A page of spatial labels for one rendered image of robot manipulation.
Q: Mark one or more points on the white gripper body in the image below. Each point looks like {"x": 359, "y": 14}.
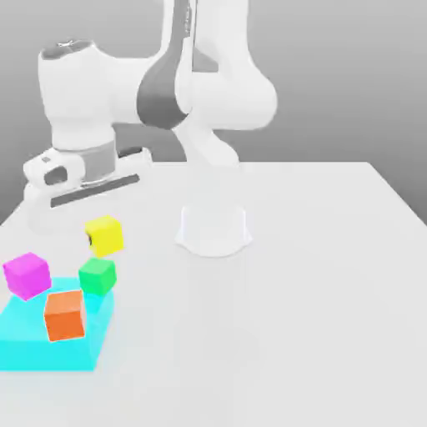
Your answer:
{"x": 95, "y": 190}

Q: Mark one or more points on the small yellow cube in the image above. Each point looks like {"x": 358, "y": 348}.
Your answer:
{"x": 106, "y": 237}

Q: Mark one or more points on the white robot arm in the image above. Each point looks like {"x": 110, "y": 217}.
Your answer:
{"x": 213, "y": 93}

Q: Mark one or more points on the small green cube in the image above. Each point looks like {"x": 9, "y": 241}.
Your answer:
{"x": 97, "y": 277}

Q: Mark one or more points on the small magenta cube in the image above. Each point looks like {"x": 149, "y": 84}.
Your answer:
{"x": 27, "y": 276}

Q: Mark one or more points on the small orange cube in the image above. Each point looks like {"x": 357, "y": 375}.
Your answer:
{"x": 64, "y": 317}

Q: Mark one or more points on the large cyan box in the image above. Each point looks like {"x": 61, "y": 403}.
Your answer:
{"x": 40, "y": 353}

